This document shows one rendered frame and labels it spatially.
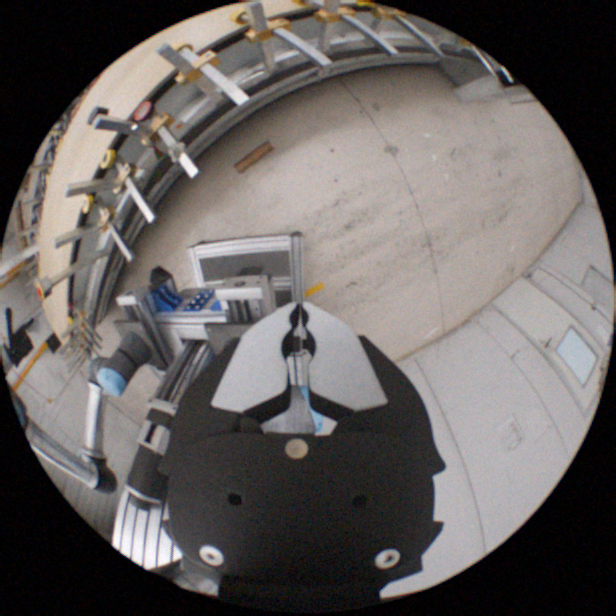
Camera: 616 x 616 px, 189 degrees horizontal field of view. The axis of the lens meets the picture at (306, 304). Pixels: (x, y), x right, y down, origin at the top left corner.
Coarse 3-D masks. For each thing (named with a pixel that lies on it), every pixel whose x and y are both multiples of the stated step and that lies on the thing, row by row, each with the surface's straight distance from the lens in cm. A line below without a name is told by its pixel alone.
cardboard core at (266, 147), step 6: (264, 144) 145; (270, 144) 144; (258, 150) 144; (264, 150) 144; (270, 150) 146; (246, 156) 146; (252, 156) 144; (258, 156) 144; (240, 162) 145; (246, 162) 144; (252, 162) 146; (240, 168) 145
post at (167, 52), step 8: (160, 48) 68; (168, 48) 68; (168, 56) 69; (176, 56) 70; (176, 64) 71; (184, 64) 73; (184, 72) 74; (200, 80) 80; (200, 88) 82; (208, 88) 84; (208, 96) 88; (216, 96) 90
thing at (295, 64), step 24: (336, 48) 111; (360, 48) 116; (408, 48) 139; (456, 48) 176; (264, 72) 98; (288, 72) 100; (192, 120) 96; (216, 120) 98; (144, 192) 108; (120, 216) 119; (96, 288) 169; (96, 312) 202
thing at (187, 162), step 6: (156, 114) 91; (150, 120) 91; (162, 126) 84; (162, 132) 82; (168, 132) 80; (168, 138) 79; (174, 138) 78; (168, 144) 77; (186, 156) 70; (186, 162) 70; (192, 162) 69; (186, 168) 69; (192, 168) 68; (198, 168) 69; (192, 174) 67; (198, 174) 69
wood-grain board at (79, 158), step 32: (256, 0) 124; (288, 0) 118; (352, 0) 125; (160, 32) 140; (192, 32) 114; (224, 32) 99; (128, 64) 135; (160, 64) 106; (96, 96) 147; (128, 96) 108; (64, 160) 160; (96, 160) 110; (64, 224) 148; (64, 256) 158; (64, 288) 182; (64, 320) 234
